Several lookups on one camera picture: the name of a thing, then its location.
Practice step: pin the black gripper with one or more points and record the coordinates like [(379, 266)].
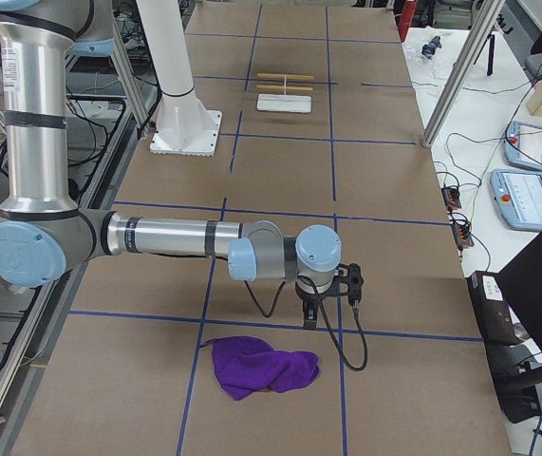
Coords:
[(309, 301)]

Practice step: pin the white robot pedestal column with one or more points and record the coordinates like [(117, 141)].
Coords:
[(164, 33)]

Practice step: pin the blue teach pendant near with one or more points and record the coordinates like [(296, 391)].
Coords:
[(518, 198)]

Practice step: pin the purple towel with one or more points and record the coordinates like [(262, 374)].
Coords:
[(244, 365)]

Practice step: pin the white pedestal base plate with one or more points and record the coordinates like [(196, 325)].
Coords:
[(178, 135)]

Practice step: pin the wooden rack rod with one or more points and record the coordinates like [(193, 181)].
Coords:
[(279, 76), (290, 89)]

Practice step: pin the wooden rack rod inner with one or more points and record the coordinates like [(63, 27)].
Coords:
[(290, 89)]

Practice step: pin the blue teach pendant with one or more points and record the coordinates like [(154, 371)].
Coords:
[(518, 198), (523, 145)]

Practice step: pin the wooden rack rod outer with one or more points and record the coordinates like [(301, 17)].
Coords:
[(279, 76)]

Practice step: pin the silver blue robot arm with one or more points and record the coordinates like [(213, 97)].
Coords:
[(45, 233)]

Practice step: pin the blue teach pendant far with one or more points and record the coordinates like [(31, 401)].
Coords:
[(523, 145)]

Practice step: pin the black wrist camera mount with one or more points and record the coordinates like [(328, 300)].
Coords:
[(347, 282)]

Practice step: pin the black computer box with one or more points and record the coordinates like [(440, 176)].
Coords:
[(494, 319)]

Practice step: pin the dark blue folded umbrella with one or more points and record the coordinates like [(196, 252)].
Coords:
[(429, 49)]

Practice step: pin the aluminium frame post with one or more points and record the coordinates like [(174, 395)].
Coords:
[(472, 47)]

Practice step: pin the white towel rack base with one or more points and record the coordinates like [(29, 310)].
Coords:
[(284, 103)]

